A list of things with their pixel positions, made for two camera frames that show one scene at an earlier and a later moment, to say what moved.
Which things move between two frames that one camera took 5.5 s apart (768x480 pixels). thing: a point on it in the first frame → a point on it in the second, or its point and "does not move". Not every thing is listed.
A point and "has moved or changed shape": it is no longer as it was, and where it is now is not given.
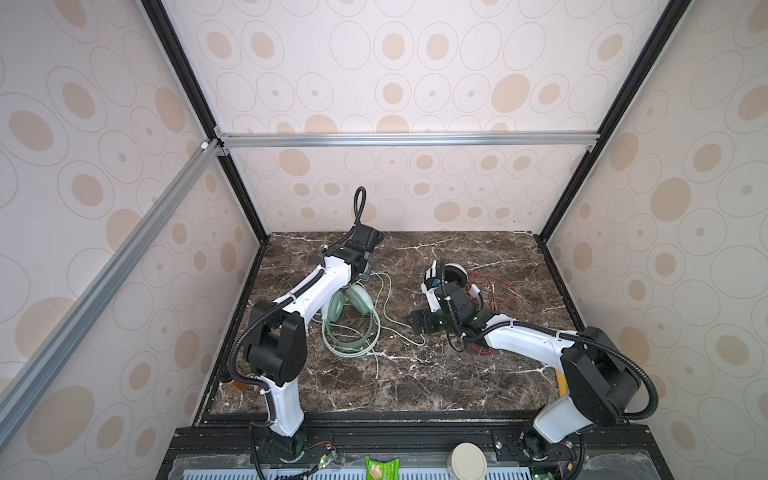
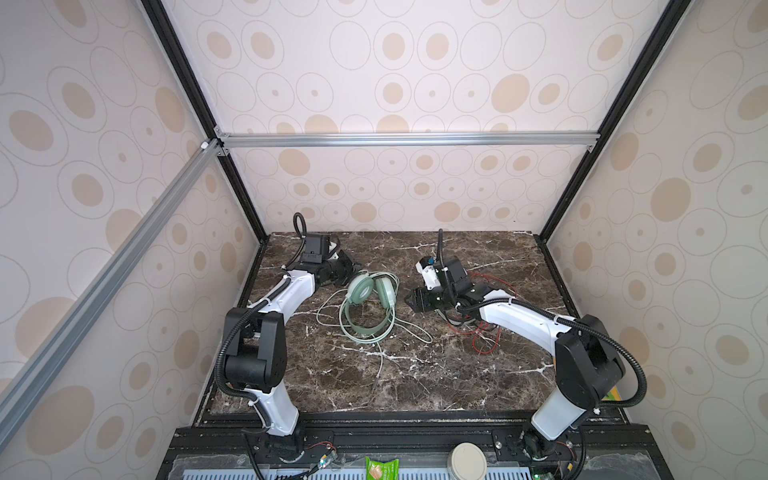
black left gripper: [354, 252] → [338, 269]
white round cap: [467, 461] does not move
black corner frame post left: [172, 40] does not move
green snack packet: [378, 470] does not move
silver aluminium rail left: [50, 353] does not move
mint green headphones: [352, 324] has moved or changed shape
